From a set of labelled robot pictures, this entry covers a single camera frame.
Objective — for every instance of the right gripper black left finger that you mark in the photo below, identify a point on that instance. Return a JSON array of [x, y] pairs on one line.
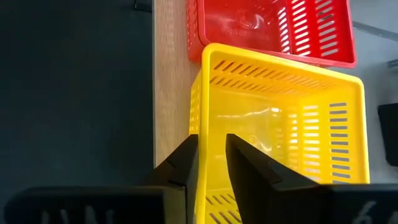
[[174, 193]]

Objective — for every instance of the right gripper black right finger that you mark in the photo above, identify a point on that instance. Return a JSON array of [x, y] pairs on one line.
[[264, 193]]

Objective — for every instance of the yellow slotted plastic basket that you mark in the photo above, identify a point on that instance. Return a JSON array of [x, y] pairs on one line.
[[248, 124]]

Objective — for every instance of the red slotted plastic basket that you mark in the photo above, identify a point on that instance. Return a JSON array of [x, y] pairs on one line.
[[242, 28]]

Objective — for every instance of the black rounded block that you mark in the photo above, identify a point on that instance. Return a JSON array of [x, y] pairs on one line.
[[388, 133]]

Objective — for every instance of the black table mat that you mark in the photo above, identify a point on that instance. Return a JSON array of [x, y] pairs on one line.
[[62, 93]]

